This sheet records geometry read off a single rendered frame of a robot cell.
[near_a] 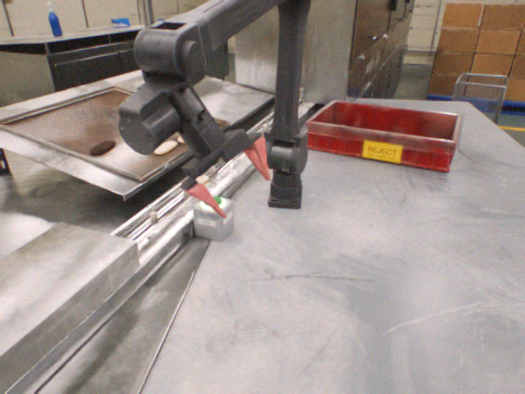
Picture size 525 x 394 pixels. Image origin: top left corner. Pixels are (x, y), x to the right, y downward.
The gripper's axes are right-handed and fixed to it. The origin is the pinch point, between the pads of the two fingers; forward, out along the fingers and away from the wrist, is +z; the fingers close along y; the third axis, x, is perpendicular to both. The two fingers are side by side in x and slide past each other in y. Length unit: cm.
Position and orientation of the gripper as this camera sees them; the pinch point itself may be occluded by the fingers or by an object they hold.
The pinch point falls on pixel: (244, 194)
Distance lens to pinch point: 63.3
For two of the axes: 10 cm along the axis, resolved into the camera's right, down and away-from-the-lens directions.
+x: 4.3, 0.9, -9.0
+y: -7.3, 6.2, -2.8
